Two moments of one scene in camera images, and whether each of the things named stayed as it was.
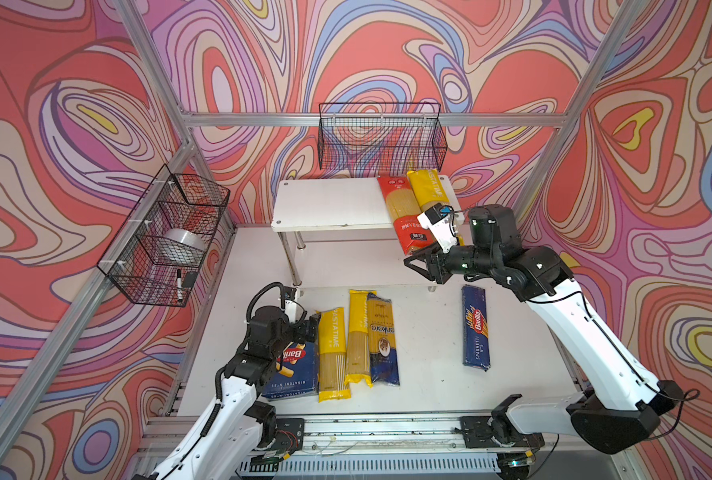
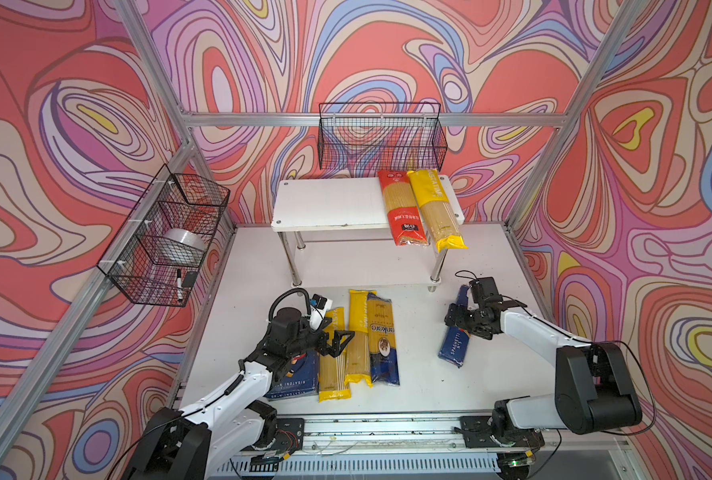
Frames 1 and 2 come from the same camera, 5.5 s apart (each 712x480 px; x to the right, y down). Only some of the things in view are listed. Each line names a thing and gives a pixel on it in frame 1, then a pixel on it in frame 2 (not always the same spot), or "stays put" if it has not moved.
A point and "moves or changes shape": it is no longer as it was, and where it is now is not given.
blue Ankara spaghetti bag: [382, 339] stays put
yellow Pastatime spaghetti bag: [358, 357] stays put
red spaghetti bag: [403, 209] stays put
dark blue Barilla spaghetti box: [475, 340] moves or changes shape
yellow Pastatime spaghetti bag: [429, 188] stays put
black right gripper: [422, 257] -> [449, 317]
